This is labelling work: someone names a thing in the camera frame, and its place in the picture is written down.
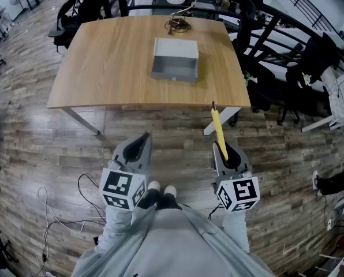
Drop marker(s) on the yellow pencil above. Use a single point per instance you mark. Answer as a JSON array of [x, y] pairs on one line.
[[219, 131]]

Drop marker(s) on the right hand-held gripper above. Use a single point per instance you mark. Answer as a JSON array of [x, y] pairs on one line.
[[244, 190]]

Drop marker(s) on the yellow green item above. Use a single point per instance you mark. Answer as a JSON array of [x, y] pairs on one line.
[[306, 79]]

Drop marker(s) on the person's grey hoodie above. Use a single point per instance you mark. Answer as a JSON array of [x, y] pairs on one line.
[[172, 247]]

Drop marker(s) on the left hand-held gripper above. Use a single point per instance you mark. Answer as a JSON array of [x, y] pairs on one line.
[[115, 183]]

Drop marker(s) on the white table leg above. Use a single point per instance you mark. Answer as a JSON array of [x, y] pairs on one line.
[[84, 121], [222, 120]]

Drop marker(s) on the person's right forearm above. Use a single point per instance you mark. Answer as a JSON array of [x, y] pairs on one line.
[[235, 229]]

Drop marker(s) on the wooden table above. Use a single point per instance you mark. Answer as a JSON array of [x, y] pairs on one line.
[[247, 22]]

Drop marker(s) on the small green plant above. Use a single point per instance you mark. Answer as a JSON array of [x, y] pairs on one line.
[[250, 78]]

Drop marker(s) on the person's white shoe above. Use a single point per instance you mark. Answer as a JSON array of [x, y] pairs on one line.
[[153, 185], [170, 190]]

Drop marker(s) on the person's white left shoe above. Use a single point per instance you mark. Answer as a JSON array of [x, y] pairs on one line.
[[153, 185]]

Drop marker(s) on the black wall railing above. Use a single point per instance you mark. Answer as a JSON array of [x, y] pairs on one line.
[[304, 1]]

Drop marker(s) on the person's left forearm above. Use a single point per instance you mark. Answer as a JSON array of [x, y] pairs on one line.
[[114, 226]]

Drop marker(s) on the person's white right shoe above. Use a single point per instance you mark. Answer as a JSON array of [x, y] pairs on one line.
[[170, 190]]

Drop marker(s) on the person's black trousers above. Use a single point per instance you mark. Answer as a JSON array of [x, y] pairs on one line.
[[160, 200]]

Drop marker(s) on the grey drawer box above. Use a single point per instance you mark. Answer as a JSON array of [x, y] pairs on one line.
[[176, 50]]

